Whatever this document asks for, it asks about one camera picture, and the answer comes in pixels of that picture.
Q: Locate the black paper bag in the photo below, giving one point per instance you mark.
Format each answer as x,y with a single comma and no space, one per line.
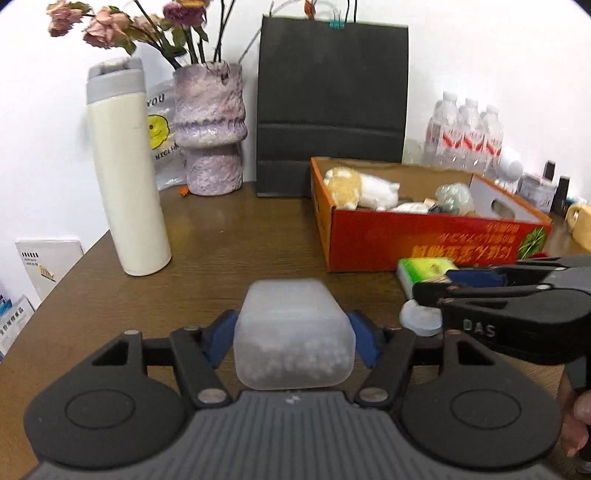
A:
323,92

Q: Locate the clear water bottle red label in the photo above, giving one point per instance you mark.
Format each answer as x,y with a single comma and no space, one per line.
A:
493,143
470,138
441,134

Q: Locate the yellow mug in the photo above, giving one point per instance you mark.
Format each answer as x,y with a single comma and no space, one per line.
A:
582,226

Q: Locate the pale floral tin box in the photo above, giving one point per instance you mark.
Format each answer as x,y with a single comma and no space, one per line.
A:
538,191

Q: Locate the small orange scrap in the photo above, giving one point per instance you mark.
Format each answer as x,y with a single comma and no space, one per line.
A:
183,191

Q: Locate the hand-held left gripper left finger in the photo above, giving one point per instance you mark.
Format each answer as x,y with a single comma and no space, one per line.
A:
221,337

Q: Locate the clear glass cup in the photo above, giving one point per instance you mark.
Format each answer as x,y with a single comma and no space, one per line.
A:
412,152

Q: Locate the small black bottle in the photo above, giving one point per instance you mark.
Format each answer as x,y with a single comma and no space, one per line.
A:
549,170

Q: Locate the clear smiley plastic bag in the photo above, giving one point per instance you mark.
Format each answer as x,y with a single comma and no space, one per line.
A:
159,152

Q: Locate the white round lid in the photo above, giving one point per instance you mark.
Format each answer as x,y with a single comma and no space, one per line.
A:
420,318

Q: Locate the blue and white carton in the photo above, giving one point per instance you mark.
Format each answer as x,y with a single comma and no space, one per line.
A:
14,323

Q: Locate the dark blue wrapper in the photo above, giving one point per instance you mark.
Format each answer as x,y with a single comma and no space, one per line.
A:
437,209

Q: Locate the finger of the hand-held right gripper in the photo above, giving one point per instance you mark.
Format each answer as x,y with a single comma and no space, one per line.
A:
443,293
475,277

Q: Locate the white crumpled tissue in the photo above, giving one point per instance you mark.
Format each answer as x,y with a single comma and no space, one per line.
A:
408,207

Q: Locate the wooden desktop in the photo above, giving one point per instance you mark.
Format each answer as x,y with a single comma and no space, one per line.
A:
231,240

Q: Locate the white and tan plush toy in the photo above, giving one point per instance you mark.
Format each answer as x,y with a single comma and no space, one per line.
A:
360,187

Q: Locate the green and white packet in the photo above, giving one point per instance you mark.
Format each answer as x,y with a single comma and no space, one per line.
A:
422,270

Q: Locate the cream thermos bottle grey lid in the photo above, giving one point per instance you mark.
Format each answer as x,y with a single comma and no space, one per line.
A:
129,184

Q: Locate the person's right hand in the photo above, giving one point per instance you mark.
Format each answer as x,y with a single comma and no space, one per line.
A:
579,417

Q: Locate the purple ceramic vase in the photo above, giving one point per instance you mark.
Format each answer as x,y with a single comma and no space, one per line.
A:
207,134

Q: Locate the orange cardboard box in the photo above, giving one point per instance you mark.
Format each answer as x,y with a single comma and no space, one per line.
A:
415,235

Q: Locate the teal binder clip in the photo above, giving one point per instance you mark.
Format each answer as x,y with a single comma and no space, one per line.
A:
337,23

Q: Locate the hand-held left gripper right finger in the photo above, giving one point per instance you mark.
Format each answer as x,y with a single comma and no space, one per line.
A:
364,339

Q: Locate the translucent plastic box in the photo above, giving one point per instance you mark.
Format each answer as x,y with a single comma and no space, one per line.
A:
293,332

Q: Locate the dried pink flower bouquet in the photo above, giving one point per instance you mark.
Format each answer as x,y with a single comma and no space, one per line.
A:
104,27

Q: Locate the white booklet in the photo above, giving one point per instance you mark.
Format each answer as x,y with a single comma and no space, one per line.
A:
46,263

